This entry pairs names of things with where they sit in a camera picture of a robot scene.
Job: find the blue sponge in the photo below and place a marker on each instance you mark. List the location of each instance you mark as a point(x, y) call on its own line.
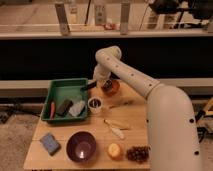
point(50, 144)

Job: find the green plastic tray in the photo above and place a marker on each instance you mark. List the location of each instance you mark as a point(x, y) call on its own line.
point(62, 92)

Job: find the dark grape bunch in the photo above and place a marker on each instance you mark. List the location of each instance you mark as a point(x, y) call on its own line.
point(138, 154)

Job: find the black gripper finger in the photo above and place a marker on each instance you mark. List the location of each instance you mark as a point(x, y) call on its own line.
point(89, 86)

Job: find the grey cloth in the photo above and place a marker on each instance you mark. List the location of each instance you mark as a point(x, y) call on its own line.
point(76, 108)

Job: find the orange fruit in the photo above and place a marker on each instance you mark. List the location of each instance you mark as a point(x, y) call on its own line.
point(114, 151)

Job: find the orange bowl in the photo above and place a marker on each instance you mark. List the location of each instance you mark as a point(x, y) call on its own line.
point(110, 87)

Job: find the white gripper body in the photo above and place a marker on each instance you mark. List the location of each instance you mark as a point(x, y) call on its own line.
point(100, 74)

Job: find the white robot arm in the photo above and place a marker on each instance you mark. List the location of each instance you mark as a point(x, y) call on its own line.
point(172, 131)

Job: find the red handled tool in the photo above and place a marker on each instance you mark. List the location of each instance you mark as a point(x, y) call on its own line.
point(52, 110)

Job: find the wooden spoon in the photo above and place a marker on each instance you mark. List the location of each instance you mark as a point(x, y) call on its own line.
point(119, 126)

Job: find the purple bowl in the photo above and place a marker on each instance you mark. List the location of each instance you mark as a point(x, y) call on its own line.
point(81, 147)

